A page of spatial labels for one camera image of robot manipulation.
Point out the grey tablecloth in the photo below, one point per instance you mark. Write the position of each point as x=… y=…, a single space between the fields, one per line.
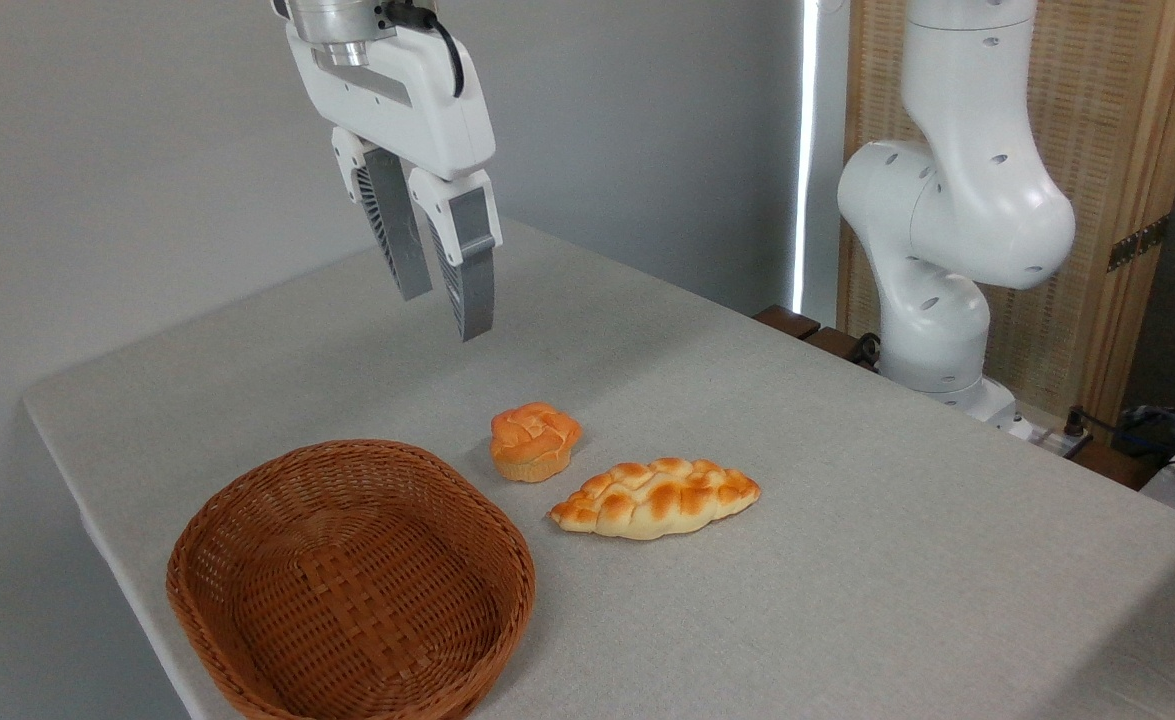
x=847 y=600

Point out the black power plug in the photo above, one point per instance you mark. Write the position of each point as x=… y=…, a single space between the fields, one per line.
x=1076 y=420

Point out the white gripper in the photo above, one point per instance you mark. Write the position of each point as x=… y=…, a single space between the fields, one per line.
x=407 y=100

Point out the white power strip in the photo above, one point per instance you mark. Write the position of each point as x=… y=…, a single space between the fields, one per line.
x=1042 y=437

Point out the metal screen hinge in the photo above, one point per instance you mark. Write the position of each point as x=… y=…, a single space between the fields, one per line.
x=1137 y=243

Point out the round orange bread bun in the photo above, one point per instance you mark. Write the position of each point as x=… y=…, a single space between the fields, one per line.
x=532 y=440

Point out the wooden rattan screen panel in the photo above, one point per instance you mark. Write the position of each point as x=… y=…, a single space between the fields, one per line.
x=1097 y=120

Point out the brown wicker basket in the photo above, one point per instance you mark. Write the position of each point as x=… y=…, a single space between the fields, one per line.
x=347 y=600

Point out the long braided bread loaf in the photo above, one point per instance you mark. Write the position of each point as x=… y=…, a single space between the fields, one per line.
x=657 y=500

